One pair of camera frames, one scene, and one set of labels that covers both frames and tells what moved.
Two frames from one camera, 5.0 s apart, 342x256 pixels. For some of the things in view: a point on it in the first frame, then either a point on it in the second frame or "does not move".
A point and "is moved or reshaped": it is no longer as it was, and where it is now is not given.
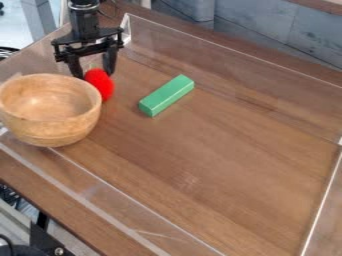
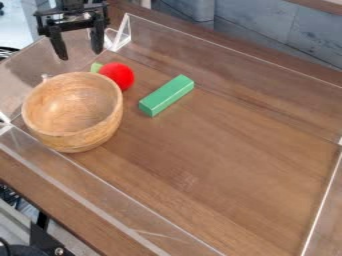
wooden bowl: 51,109 is moved or reshaped
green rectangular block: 165,96 does not move
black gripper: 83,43 -> 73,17
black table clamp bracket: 43,240 does not move
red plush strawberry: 101,78 -> 117,71
